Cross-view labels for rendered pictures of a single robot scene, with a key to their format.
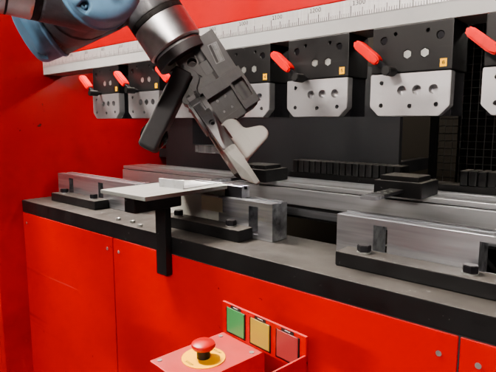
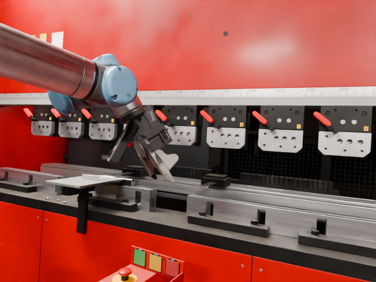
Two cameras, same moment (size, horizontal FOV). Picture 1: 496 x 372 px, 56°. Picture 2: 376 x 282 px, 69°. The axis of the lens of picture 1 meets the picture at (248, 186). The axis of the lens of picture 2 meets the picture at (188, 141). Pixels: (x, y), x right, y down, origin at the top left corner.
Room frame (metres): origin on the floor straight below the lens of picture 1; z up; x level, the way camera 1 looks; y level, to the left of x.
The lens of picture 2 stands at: (-0.09, 0.17, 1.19)
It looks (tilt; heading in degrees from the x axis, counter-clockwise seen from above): 0 degrees down; 342
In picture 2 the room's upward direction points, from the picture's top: 3 degrees clockwise
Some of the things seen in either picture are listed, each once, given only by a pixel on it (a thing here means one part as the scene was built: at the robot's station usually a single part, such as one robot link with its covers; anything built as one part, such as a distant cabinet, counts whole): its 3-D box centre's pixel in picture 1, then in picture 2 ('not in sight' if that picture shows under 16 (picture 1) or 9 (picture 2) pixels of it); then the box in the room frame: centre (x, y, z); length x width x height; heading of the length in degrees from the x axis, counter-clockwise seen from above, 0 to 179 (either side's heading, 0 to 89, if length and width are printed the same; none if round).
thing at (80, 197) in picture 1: (78, 199); (12, 186); (1.64, 0.60, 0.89); 0.30 x 0.05 x 0.03; 49
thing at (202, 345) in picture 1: (203, 350); (125, 275); (0.72, 0.07, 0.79); 0.04 x 0.04 x 0.04
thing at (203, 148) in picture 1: (207, 135); (110, 150); (1.28, 0.11, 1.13); 0.10 x 0.02 x 0.10; 49
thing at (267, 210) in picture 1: (222, 211); (117, 193); (1.25, 0.07, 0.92); 0.39 x 0.06 x 0.10; 49
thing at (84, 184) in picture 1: (100, 190); (29, 179); (1.65, 0.52, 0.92); 0.50 x 0.06 x 0.10; 49
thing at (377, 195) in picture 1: (393, 187); (211, 181); (1.09, -0.34, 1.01); 0.26 x 0.12 x 0.05; 139
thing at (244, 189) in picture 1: (218, 188); (115, 180); (1.26, 0.08, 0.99); 0.20 x 0.03 x 0.03; 49
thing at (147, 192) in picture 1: (165, 189); (86, 181); (1.17, 0.21, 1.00); 0.26 x 0.18 x 0.01; 139
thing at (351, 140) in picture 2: not in sight; (342, 131); (0.64, -0.62, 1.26); 0.15 x 0.09 x 0.17; 49
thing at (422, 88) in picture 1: (418, 71); (228, 127); (0.90, -0.32, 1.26); 0.15 x 0.09 x 0.17; 49
